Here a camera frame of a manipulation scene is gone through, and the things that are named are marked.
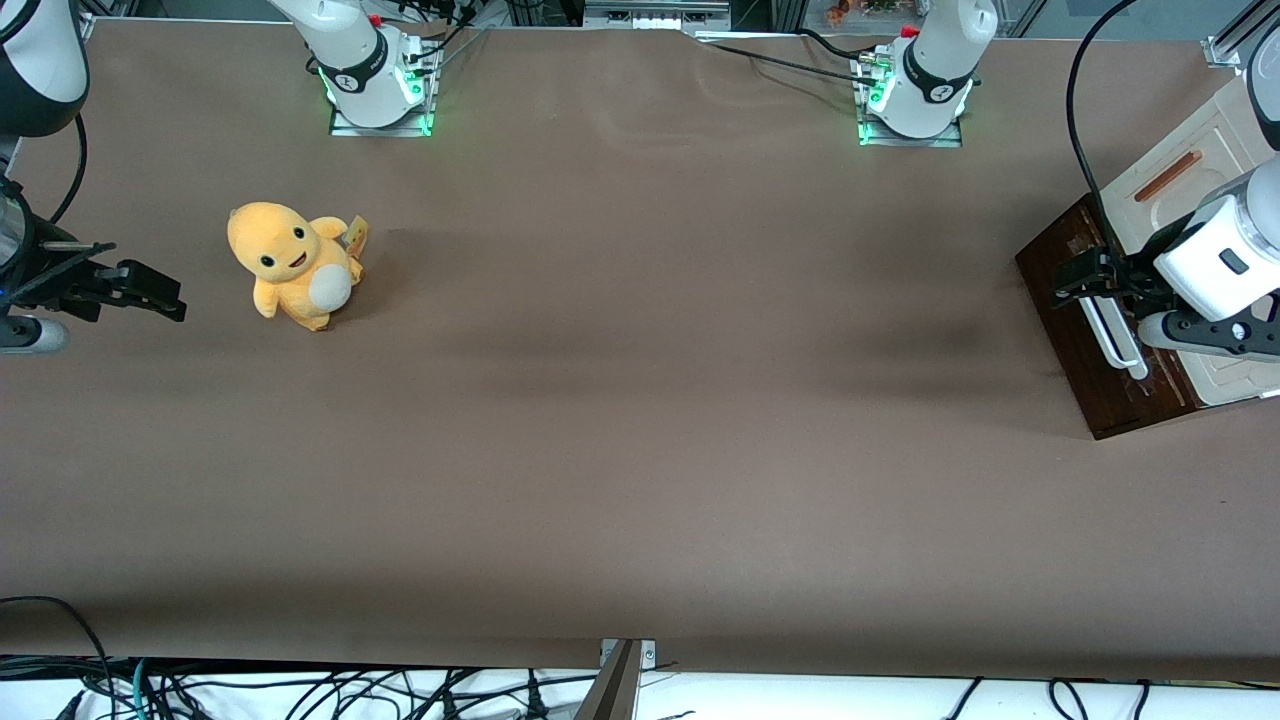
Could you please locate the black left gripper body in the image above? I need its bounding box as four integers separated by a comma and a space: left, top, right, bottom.
1098, 248, 1168, 314

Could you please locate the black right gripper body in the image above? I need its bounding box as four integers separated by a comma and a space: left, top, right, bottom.
0, 235, 131, 323

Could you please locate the dark wooden board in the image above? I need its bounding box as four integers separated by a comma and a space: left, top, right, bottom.
1015, 192, 1203, 441

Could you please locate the yellow plush toy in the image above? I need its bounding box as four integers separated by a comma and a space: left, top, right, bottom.
226, 202, 369, 333

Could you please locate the brown table cover sheet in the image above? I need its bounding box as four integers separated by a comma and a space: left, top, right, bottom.
0, 18, 1280, 686

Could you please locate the white power strip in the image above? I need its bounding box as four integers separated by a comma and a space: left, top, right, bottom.
584, 0, 733, 31

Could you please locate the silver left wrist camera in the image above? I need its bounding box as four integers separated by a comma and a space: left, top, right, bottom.
1138, 308, 1280, 363

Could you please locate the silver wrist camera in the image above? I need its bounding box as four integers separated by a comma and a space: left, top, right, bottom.
0, 316, 69, 354
1138, 308, 1280, 363

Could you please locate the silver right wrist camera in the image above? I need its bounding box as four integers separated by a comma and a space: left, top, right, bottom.
0, 316, 69, 354

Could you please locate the brown wooden drawer handle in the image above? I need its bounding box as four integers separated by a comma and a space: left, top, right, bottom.
1135, 150, 1204, 203

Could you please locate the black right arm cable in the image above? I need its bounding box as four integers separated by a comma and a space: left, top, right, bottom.
48, 113, 90, 227

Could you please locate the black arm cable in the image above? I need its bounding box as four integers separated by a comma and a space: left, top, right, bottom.
1064, 0, 1143, 259
48, 113, 90, 227

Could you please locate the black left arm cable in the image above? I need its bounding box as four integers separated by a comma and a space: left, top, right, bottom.
1064, 0, 1143, 259

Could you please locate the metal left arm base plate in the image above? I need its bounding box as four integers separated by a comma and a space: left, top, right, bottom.
857, 50, 964, 149

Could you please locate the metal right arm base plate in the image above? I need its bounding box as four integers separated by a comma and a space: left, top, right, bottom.
328, 45, 438, 138

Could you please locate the aluminium frame profile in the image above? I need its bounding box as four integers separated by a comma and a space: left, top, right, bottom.
1204, 0, 1280, 69

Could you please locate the black looped cable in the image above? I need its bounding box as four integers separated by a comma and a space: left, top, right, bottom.
0, 596, 117, 720

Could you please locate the short black cable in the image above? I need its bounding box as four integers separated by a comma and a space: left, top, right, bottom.
795, 27, 877, 63

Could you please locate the long black cable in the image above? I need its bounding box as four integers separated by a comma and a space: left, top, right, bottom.
698, 40, 883, 87

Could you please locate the black base cable bundle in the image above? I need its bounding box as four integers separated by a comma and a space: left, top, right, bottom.
398, 0, 483, 69

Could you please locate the metal camera stand post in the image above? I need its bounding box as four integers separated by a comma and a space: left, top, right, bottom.
573, 638, 658, 720

